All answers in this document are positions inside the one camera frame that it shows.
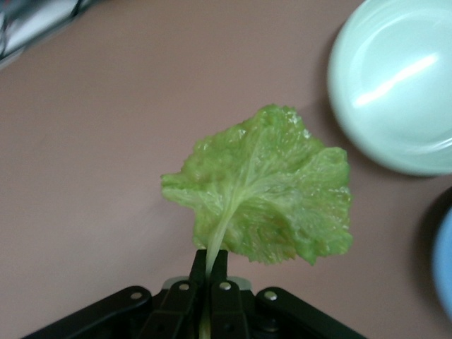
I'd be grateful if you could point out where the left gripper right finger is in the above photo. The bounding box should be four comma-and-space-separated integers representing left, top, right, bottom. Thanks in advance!
210, 249, 369, 339

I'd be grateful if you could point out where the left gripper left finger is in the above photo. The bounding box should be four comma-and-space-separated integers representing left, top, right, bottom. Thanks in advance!
23, 249, 209, 339

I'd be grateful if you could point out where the green lettuce leaf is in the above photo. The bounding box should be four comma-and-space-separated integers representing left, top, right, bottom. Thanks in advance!
160, 103, 355, 280

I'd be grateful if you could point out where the brown table cover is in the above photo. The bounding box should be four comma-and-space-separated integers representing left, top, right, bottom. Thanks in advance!
0, 0, 452, 339

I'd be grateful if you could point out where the blue round plate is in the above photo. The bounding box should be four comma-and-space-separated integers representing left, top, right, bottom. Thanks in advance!
432, 207, 452, 321

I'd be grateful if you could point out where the light green round plate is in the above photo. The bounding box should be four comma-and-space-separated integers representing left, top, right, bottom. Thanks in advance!
326, 0, 452, 177

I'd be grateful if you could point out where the white table edge strip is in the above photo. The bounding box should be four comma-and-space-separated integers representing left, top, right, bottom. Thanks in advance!
0, 0, 109, 70

